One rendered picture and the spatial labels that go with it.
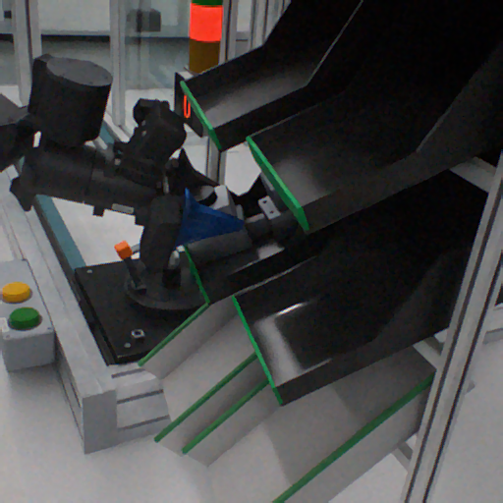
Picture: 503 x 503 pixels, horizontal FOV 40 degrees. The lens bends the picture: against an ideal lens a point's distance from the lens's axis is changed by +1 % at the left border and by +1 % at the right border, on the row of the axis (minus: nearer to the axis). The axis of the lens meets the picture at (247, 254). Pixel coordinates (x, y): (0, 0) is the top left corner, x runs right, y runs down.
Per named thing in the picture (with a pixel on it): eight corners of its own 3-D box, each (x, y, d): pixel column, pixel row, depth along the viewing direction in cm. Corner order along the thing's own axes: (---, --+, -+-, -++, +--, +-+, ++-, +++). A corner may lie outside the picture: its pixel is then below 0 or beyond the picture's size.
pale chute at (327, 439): (240, 574, 65) (208, 558, 62) (207, 466, 76) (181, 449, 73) (476, 386, 60) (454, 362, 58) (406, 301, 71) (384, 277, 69)
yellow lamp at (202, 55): (195, 75, 108) (196, 42, 106) (183, 65, 112) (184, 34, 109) (223, 73, 110) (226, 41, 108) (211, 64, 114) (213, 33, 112)
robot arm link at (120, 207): (75, 255, 61) (89, 197, 58) (89, 158, 76) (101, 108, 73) (165, 274, 63) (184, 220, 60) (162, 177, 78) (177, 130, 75)
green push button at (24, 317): (13, 336, 97) (12, 324, 96) (8, 320, 100) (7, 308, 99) (42, 330, 99) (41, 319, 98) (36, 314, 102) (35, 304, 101)
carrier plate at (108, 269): (117, 368, 93) (117, 357, 92) (74, 278, 112) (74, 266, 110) (272, 333, 103) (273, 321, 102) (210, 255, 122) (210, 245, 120)
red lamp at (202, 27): (196, 41, 106) (197, 8, 103) (184, 33, 109) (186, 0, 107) (226, 41, 108) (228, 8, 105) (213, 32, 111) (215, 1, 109)
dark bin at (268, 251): (208, 307, 67) (180, 250, 63) (182, 241, 78) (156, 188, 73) (466, 186, 68) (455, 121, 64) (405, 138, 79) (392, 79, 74)
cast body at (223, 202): (196, 267, 72) (171, 215, 68) (195, 244, 75) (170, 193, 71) (272, 241, 71) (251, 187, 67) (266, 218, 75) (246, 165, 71)
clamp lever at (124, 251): (134, 290, 102) (116, 251, 97) (130, 283, 103) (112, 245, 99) (156, 279, 103) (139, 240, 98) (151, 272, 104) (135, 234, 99)
